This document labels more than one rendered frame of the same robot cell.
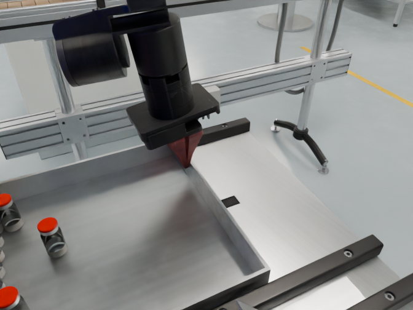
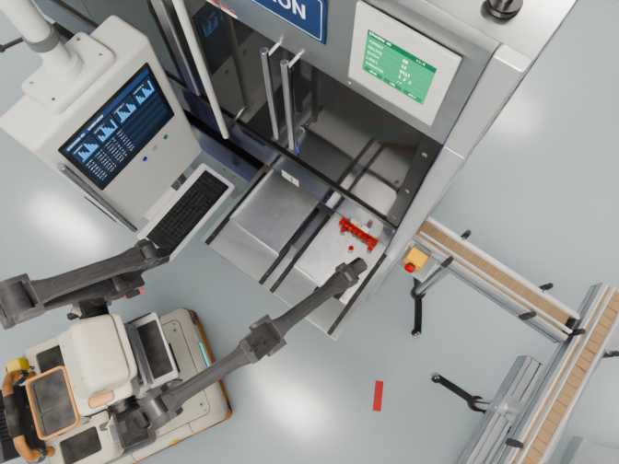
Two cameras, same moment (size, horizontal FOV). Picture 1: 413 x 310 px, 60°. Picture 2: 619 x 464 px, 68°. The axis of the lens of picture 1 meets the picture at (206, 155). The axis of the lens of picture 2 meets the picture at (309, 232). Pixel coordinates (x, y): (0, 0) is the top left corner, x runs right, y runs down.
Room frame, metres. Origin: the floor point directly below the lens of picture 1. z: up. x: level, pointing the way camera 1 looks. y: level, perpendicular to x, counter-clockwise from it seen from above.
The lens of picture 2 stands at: (0.65, -0.20, 2.72)
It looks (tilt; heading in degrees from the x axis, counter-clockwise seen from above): 72 degrees down; 154
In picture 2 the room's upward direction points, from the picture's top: 2 degrees counter-clockwise
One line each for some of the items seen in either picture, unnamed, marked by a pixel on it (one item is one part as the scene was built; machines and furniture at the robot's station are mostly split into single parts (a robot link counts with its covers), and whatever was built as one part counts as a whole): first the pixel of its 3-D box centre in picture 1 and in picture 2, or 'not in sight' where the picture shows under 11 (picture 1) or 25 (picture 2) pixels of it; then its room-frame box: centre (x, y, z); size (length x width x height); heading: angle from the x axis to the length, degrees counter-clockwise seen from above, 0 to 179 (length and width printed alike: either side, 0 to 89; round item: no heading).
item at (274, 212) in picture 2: not in sight; (278, 205); (-0.05, 0.00, 0.90); 0.34 x 0.26 x 0.04; 116
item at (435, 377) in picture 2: not in sight; (473, 402); (1.14, 0.51, 0.07); 0.50 x 0.08 x 0.14; 26
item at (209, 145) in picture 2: not in sight; (208, 145); (-0.56, -0.15, 0.73); 1.98 x 0.01 x 0.25; 26
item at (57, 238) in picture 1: (53, 238); not in sight; (0.26, 0.17, 0.90); 0.02 x 0.02 x 0.04
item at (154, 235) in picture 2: not in sight; (187, 211); (-0.25, -0.36, 0.82); 0.40 x 0.14 x 0.02; 116
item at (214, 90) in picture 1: (205, 99); not in sight; (1.31, 0.00, 0.50); 0.12 x 0.05 x 0.09; 116
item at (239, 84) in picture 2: not in sight; (235, 75); (-0.27, 0.00, 1.51); 0.47 x 0.01 x 0.59; 26
